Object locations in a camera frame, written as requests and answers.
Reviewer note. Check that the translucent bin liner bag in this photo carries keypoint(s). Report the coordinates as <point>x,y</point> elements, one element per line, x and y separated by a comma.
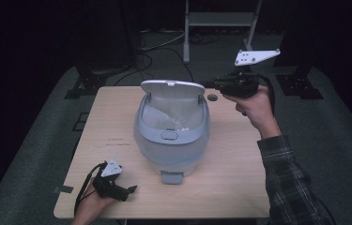
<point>164,114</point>

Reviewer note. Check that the person's right hand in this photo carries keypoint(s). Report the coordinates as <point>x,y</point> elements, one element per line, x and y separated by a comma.
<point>256,109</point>

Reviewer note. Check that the grey white pedal bin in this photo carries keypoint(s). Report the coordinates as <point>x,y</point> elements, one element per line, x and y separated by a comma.
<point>170,150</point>

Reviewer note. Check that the black metal stand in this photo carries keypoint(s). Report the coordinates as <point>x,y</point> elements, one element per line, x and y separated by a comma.
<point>101,72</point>
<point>298,81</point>

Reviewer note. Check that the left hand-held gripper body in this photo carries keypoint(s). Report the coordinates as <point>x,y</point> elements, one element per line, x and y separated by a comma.
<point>108,184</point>

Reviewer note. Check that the person's left hand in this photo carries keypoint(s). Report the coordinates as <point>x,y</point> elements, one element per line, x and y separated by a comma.
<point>90,206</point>

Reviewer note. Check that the grey tape strip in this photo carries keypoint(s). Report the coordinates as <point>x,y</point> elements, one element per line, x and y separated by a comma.
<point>63,189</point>

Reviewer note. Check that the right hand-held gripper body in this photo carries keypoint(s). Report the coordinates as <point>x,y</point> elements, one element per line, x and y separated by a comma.
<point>239,84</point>

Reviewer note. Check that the dark floor outlet plate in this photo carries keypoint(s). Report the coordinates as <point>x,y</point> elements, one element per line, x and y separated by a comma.
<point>80,122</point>

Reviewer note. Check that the white metal stand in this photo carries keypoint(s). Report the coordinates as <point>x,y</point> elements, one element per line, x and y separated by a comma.
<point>220,22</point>

